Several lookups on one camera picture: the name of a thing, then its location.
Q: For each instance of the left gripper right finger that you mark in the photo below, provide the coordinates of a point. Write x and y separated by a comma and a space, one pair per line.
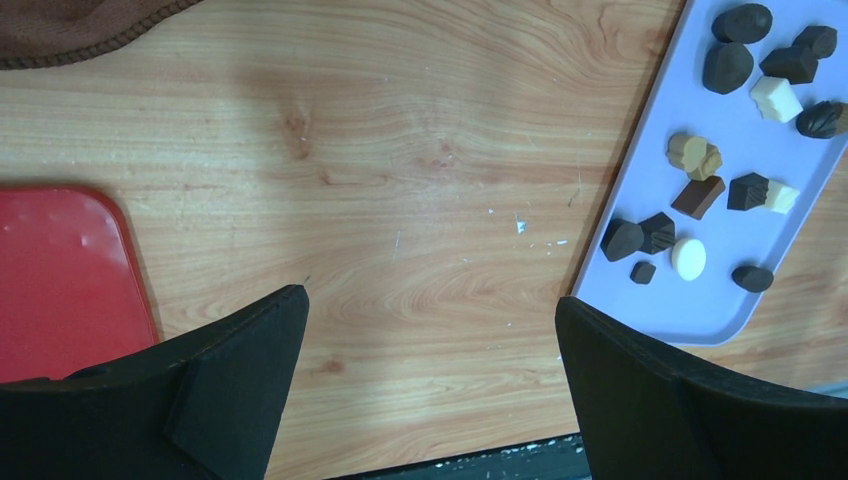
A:
648, 410

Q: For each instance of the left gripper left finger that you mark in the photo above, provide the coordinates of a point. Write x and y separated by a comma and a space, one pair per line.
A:
203, 405

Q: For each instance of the dark oval chocolate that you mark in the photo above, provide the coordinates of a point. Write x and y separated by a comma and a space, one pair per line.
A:
753, 279

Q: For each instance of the white square chocolate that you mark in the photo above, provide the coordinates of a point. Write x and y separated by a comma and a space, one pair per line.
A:
780, 197

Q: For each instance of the dark shell chocolate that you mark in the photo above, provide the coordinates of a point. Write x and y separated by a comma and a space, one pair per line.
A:
823, 120

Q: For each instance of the tiny dark chocolate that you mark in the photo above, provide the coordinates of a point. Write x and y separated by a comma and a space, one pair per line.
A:
643, 273

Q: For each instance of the white oval chocolate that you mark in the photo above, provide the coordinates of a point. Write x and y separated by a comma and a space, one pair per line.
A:
689, 258

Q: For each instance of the dark round chocolate left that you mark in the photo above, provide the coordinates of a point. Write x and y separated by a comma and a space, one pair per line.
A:
621, 239

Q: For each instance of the dark round chocolate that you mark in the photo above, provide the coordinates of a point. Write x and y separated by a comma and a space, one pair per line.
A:
747, 24
621, 239

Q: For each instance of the dark ridged chocolate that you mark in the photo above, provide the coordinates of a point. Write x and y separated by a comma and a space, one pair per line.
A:
659, 233

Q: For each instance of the dark cube chocolate middle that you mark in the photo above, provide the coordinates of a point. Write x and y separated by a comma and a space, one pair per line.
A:
747, 192

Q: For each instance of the caramel chocolate right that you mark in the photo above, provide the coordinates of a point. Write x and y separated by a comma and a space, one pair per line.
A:
708, 165

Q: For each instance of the caramel chocolate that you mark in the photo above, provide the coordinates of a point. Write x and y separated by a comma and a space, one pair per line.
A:
708, 165
686, 152

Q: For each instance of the caramel chocolate left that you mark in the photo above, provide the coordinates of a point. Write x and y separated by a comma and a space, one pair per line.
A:
686, 152

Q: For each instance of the white chocolate upper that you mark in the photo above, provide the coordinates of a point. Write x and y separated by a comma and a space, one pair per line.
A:
775, 99

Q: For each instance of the dark heart chocolate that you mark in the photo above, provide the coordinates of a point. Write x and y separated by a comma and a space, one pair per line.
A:
727, 67

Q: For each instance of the dark square chocolate upper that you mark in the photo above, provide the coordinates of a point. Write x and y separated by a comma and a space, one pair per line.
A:
797, 64

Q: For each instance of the dark round chocolate top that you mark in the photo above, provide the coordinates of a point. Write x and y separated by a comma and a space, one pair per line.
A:
747, 24

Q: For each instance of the dark small chocolate top right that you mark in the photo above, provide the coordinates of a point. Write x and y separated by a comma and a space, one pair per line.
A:
819, 39

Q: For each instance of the red box lid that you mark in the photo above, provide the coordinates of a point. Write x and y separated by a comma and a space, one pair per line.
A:
72, 293

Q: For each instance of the lavender tray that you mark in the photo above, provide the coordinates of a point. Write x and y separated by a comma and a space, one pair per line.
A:
711, 309

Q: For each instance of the brown cloth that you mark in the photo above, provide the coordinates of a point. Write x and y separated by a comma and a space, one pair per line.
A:
52, 33

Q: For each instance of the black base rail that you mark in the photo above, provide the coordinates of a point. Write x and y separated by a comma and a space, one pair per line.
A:
562, 457

